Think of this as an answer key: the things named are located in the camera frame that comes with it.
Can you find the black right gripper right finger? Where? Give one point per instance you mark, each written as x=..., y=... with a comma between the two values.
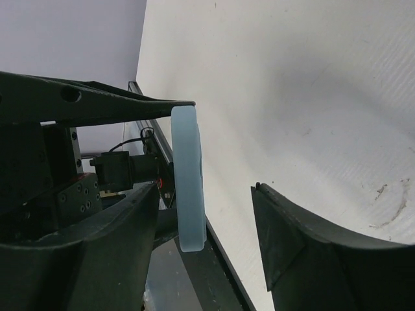
x=311, y=263

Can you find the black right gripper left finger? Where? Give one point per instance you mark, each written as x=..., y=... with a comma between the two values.
x=100, y=263

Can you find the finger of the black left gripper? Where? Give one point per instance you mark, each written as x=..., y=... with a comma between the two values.
x=26, y=98

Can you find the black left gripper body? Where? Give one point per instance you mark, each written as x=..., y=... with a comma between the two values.
x=43, y=185

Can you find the light blue phone case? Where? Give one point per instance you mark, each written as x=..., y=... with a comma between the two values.
x=188, y=178

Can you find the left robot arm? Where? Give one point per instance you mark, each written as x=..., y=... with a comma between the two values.
x=118, y=170

